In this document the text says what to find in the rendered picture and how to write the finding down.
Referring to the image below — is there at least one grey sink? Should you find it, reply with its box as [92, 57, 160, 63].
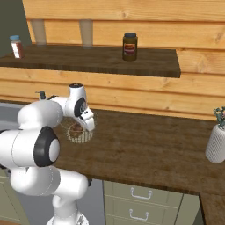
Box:
[0, 103, 30, 132]

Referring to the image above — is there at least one dark jar with orange label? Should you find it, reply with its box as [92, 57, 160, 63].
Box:
[121, 32, 139, 62]

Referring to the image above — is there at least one olive cabinet side panel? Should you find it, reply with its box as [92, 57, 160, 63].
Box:
[174, 192, 204, 225]

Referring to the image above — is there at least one green plant with pink flowers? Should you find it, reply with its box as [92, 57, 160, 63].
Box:
[213, 105, 225, 130]

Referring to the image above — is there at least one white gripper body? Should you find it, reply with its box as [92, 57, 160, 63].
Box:
[78, 106, 97, 133]

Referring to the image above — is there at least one red spice bottle blue cap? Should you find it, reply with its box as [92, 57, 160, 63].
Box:
[9, 34, 25, 60]

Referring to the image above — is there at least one pale shelf bracket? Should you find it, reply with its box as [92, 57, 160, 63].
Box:
[30, 18, 48, 48]
[78, 18, 94, 48]

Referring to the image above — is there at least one white textured vase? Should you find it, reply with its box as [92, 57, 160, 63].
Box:
[204, 123, 225, 164]

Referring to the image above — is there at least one olive cabinet door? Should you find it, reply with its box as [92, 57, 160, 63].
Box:
[0, 169, 31, 225]

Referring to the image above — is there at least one grey dishwasher front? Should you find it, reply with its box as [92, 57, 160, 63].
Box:
[17, 177, 105, 225]

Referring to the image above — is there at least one dark wooden shelf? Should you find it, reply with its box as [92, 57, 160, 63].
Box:
[0, 43, 182, 79]

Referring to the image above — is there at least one white wire basket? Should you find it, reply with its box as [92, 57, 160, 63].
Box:
[66, 115, 95, 145]

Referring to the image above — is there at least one black tap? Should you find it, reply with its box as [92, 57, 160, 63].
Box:
[34, 90, 48, 101]

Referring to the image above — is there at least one olive drawer front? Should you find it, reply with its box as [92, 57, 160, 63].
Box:
[105, 214, 176, 225]
[103, 179, 185, 209]
[104, 195, 180, 222]

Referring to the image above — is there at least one white drawer handle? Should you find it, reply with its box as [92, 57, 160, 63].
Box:
[129, 186, 154, 201]
[128, 208, 150, 221]

